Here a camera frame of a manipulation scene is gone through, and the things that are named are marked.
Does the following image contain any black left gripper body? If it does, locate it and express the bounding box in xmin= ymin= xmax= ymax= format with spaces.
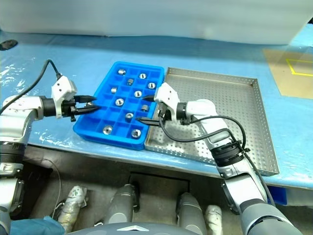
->
xmin=61 ymin=97 xmax=79 ymax=122

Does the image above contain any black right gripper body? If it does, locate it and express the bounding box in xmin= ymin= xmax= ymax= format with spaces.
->
xmin=157 ymin=104 xmax=173 ymax=123

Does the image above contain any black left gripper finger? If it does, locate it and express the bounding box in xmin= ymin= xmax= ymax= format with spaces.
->
xmin=74 ymin=105 xmax=102 ymax=116
xmin=74 ymin=94 xmax=97 ymax=104

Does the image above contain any blue plastic compartment tray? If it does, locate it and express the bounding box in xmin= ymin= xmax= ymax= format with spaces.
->
xmin=72 ymin=61 xmax=165 ymax=150

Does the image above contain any perforated steel tray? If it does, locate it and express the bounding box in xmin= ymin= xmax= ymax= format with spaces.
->
xmin=144 ymin=67 xmax=280 ymax=177

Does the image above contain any white backdrop panel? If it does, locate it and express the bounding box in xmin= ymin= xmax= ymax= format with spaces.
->
xmin=0 ymin=0 xmax=313 ymax=46

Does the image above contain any dark grey robot leg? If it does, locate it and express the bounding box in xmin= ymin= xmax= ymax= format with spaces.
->
xmin=176 ymin=192 xmax=208 ymax=235
xmin=104 ymin=184 xmax=137 ymax=225

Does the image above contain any black round table grommet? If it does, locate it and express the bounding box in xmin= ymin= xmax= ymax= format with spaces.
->
xmin=0 ymin=39 xmax=18 ymax=51

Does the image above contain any dirty white rounded foot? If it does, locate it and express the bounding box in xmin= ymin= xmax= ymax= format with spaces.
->
xmin=204 ymin=205 xmax=223 ymax=235
xmin=58 ymin=186 xmax=88 ymax=233

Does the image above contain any grey robot torso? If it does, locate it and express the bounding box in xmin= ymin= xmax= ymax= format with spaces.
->
xmin=65 ymin=221 xmax=186 ymax=235

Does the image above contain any brown cardboard sheet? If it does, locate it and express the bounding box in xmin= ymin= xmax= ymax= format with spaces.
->
xmin=263 ymin=47 xmax=313 ymax=100

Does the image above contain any blue cloth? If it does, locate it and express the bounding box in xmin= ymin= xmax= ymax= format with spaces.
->
xmin=9 ymin=215 xmax=66 ymax=235

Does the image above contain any blue plastic box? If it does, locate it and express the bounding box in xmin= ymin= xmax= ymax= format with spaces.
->
xmin=268 ymin=186 xmax=288 ymax=205

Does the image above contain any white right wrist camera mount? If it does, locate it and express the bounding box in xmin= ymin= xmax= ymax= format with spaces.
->
xmin=153 ymin=82 xmax=181 ymax=122

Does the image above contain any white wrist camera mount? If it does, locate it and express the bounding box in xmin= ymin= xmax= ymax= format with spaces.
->
xmin=50 ymin=75 xmax=78 ymax=120
xmin=153 ymin=82 xmax=181 ymax=122

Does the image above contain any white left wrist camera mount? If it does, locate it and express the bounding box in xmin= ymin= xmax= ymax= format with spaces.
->
xmin=50 ymin=75 xmax=78 ymax=120

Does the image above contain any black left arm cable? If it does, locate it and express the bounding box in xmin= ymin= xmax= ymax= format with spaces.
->
xmin=0 ymin=59 xmax=62 ymax=115

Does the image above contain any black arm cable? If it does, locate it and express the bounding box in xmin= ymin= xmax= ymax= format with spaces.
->
xmin=157 ymin=110 xmax=276 ymax=208
xmin=0 ymin=59 xmax=62 ymax=115

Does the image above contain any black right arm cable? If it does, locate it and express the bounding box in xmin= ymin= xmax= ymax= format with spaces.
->
xmin=157 ymin=110 xmax=276 ymax=208

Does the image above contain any thin grey wire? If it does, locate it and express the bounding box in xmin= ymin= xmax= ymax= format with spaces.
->
xmin=36 ymin=158 xmax=62 ymax=218

